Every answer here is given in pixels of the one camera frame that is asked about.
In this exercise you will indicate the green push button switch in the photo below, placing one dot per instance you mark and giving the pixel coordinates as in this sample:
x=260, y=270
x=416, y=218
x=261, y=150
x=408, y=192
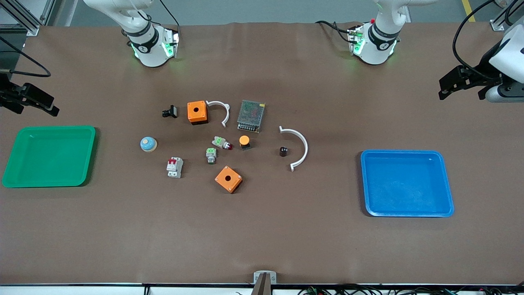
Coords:
x=211, y=155

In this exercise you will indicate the orange button box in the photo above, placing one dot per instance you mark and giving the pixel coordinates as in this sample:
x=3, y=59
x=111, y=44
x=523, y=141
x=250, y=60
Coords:
x=228, y=179
x=197, y=112

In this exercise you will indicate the white red circuit breaker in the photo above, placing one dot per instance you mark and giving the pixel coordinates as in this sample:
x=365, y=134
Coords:
x=175, y=167

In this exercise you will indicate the grey metal bracket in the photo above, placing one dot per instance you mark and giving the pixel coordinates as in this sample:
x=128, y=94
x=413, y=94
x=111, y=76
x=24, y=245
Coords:
x=257, y=276

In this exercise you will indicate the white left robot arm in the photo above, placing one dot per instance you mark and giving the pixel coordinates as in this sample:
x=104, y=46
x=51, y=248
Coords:
x=374, y=51

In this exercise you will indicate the blue dome push button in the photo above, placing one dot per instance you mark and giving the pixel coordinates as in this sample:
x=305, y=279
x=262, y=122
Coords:
x=147, y=144

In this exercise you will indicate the brown table mat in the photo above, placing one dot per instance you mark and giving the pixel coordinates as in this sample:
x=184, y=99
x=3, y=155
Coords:
x=262, y=229

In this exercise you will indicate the red indicator lamp switch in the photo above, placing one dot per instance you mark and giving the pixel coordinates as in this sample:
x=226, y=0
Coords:
x=221, y=142

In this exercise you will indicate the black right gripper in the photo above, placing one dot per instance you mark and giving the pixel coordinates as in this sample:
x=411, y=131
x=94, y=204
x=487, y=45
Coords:
x=5, y=95

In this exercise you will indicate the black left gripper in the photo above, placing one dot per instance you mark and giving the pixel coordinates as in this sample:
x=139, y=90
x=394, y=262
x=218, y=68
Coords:
x=482, y=70

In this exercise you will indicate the small white curved bracket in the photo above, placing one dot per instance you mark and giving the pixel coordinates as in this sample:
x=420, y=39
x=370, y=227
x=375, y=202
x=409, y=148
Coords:
x=224, y=108

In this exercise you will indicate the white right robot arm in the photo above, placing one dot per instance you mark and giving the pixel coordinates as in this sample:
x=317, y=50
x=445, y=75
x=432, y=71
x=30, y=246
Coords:
x=151, y=53

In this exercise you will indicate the small black capacitor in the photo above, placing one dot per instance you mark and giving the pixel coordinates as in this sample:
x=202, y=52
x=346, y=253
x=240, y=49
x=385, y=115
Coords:
x=283, y=151

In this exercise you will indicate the large white curved bracket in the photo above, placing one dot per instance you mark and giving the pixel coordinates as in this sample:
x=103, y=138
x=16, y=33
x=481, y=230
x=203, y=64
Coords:
x=303, y=143

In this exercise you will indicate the metal mesh power supply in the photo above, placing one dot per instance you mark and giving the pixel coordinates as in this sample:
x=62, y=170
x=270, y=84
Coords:
x=251, y=116

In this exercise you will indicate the dark camera pole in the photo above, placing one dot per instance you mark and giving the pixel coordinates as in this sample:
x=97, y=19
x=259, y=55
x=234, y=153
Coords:
x=262, y=287

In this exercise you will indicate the blue plastic tray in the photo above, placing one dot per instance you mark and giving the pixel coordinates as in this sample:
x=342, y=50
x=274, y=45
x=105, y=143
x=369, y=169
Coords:
x=407, y=184

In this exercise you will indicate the small black clip part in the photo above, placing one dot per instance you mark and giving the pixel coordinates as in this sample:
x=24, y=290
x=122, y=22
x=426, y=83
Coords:
x=170, y=111

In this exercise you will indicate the orange cap push button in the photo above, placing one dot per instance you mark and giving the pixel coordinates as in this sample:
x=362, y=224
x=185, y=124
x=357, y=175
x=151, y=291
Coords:
x=244, y=141

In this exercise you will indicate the green plastic tray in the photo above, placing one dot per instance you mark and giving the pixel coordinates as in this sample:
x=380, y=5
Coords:
x=49, y=157

